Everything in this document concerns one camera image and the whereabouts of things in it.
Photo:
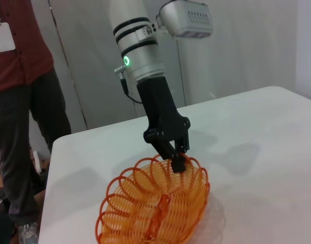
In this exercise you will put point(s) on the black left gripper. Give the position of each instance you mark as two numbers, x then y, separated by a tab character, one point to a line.
160	111

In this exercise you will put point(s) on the orange woven plastic basket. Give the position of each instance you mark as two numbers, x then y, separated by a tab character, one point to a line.
159	211

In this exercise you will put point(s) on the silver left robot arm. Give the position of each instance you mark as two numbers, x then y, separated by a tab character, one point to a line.
140	56

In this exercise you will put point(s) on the person in red shirt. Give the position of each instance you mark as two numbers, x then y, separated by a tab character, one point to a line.
17	114

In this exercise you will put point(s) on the white id badge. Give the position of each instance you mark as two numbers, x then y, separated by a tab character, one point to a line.
3	36

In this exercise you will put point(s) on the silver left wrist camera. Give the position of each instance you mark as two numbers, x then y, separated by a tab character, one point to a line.
188	17

